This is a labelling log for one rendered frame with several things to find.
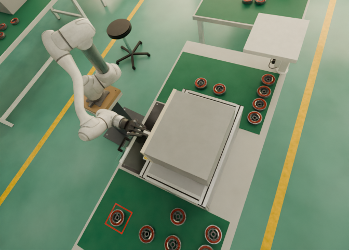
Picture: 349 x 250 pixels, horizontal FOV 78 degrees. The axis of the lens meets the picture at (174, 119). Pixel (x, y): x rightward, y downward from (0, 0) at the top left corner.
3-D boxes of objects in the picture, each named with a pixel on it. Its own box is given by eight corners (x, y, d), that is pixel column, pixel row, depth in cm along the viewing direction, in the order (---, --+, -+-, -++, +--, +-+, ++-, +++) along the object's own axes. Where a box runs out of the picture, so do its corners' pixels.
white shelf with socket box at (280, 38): (238, 86, 190) (243, 49, 150) (250, 54, 202) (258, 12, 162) (279, 97, 178) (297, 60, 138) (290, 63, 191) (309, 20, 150)
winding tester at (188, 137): (150, 161, 136) (139, 152, 118) (178, 104, 150) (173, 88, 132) (208, 187, 123) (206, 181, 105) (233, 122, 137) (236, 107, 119)
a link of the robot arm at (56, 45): (52, 61, 131) (72, 49, 132) (32, 34, 127) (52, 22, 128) (58, 64, 143) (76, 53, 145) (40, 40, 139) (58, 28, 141)
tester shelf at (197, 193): (141, 177, 137) (138, 175, 133) (184, 91, 160) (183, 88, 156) (205, 208, 123) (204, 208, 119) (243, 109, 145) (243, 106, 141)
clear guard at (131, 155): (115, 160, 153) (111, 158, 147) (132, 131, 161) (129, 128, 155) (155, 179, 142) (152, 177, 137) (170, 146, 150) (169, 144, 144)
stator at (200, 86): (209, 83, 197) (209, 80, 193) (201, 91, 194) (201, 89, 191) (200, 77, 201) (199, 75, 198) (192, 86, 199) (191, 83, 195)
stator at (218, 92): (222, 83, 194) (223, 81, 191) (227, 93, 189) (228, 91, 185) (211, 88, 194) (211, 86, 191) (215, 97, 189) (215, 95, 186)
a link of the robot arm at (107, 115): (121, 122, 153) (109, 133, 143) (104, 116, 158) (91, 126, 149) (120, 110, 147) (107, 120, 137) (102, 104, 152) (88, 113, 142)
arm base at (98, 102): (83, 105, 207) (80, 102, 202) (95, 87, 215) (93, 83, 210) (97, 110, 201) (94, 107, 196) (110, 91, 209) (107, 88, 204)
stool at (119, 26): (111, 63, 334) (93, 35, 285) (127, 40, 350) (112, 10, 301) (141, 71, 316) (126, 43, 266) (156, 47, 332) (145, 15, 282)
